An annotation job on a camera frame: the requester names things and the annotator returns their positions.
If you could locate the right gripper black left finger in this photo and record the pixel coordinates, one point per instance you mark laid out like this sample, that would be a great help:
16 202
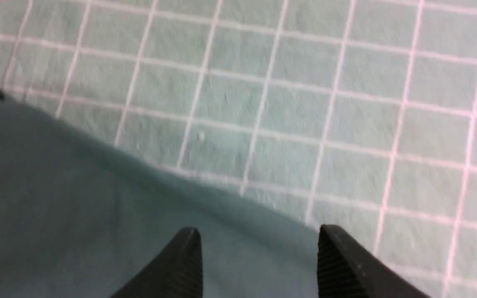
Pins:
176 272

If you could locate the green checkered tablecloth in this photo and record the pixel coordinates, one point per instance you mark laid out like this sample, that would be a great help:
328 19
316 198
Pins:
359 111

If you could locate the green long-sleeved shirt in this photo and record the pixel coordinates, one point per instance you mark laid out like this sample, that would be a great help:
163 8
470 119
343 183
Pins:
80 219

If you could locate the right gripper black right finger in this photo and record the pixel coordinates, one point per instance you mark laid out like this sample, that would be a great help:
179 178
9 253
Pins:
345 269

